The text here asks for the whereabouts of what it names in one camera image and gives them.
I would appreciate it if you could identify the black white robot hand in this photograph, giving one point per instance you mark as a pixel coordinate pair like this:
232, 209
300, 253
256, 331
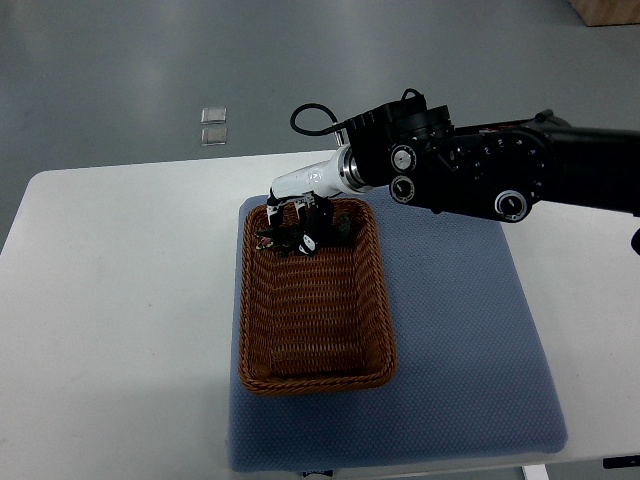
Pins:
310, 189

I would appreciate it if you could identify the dark toy crocodile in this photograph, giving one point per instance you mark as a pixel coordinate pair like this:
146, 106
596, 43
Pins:
291, 239

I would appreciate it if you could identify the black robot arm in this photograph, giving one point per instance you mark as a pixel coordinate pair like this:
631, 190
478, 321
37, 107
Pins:
493, 171

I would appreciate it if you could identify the brown wicker basket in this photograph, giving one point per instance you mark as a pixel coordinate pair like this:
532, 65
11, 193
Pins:
313, 324

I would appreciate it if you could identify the upper metal floor plate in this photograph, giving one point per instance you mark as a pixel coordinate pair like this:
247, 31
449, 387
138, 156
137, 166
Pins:
213, 115

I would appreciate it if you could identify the blue grey cloth mat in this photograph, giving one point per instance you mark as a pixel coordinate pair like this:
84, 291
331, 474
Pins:
472, 378

